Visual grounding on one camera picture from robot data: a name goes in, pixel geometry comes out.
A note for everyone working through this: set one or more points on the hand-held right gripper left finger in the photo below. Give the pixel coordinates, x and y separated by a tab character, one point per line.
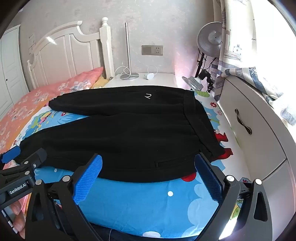
87	180

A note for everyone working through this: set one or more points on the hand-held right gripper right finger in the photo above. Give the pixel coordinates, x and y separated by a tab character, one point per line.
208	179

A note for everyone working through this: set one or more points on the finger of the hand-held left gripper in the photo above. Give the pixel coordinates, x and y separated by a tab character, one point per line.
34	160
10	155

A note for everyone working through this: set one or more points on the black pants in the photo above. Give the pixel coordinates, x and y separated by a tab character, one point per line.
127	129

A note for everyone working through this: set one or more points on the person's left hand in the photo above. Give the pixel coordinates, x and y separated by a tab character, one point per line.
19	215

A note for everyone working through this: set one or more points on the blue cartoon printed bedsheet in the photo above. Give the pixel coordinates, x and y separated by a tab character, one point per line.
150	199

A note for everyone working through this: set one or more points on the white cabinet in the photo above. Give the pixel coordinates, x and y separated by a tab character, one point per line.
261	143

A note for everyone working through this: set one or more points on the white wardrobe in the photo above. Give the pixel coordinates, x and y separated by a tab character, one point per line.
9	69

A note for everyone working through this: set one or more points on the small silver clamp lamp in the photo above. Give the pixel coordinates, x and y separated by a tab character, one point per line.
193	82

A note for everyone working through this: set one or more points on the yellow pillow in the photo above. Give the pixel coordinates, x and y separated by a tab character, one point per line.
100	83

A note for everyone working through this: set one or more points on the white nightstand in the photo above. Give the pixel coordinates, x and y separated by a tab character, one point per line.
161	81

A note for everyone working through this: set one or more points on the white wooden headboard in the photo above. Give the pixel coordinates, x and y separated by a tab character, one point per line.
64	53

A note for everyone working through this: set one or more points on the small white device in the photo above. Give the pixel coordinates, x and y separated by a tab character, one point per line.
150	76

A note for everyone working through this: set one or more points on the silver pole table lamp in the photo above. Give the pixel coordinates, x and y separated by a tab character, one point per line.
128	51

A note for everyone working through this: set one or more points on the large silver clamp lamp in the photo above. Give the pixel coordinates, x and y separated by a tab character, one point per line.
209	39

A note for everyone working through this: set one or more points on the patterned white blue curtain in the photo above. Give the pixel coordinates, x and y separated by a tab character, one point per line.
238	34

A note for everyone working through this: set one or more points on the grey wall socket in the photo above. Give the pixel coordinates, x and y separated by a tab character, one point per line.
152	50

